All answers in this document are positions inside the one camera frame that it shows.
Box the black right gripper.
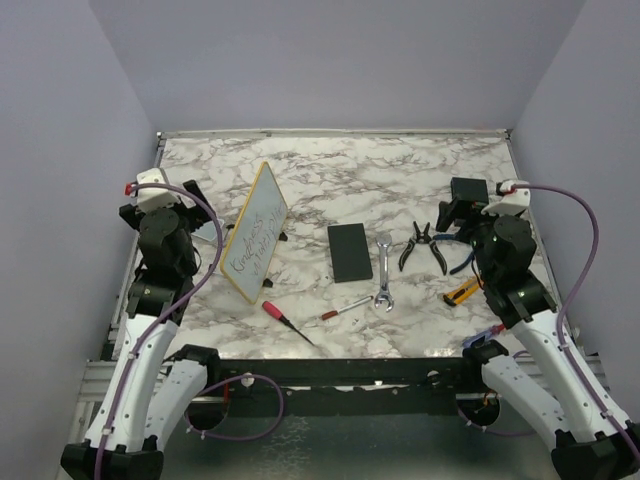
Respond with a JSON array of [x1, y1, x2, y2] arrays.
[[437, 192, 513, 282]]

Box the yellow framed whiteboard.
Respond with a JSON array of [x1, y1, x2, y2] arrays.
[[220, 162, 288, 304]]

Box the silver whiteboard marker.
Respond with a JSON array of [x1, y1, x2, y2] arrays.
[[336, 295, 374, 315]]

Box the red marker cap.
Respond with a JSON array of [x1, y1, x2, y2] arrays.
[[321, 310, 339, 321]]

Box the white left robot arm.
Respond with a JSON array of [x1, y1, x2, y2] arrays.
[[60, 179, 221, 479]]

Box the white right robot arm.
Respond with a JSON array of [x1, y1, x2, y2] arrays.
[[436, 199, 639, 479]]

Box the grey square eraser pad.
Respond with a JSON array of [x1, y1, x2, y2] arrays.
[[192, 219, 224, 244]]

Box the black rectangular box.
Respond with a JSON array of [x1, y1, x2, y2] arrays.
[[450, 177, 489, 205]]

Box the yellow utility knife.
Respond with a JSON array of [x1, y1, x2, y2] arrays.
[[441, 277, 483, 307]]

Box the silver open-end wrench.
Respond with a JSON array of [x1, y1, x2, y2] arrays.
[[374, 232, 394, 313]]

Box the blue red connector plug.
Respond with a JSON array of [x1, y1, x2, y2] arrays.
[[461, 324, 505, 349]]

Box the black flat rectangular pad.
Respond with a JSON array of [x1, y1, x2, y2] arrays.
[[327, 223, 373, 283]]

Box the blue handled pliers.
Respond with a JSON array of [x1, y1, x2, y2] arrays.
[[431, 233, 474, 275]]

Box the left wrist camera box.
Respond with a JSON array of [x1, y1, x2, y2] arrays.
[[125, 167, 182, 213]]

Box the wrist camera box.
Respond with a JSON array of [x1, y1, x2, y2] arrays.
[[125, 167, 182, 213], [481, 180, 531, 216]]

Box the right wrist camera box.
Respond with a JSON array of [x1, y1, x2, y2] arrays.
[[481, 180, 531, 216]]

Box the black handled pliers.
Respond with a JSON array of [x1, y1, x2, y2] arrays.
[[397, 220, 449, 276]]

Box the red handled screwdriver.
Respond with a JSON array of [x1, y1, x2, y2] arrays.
[[262, 301, 314, 346]]

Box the black front mounting rail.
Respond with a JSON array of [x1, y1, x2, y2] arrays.
[[162, 344, 501, 419]]

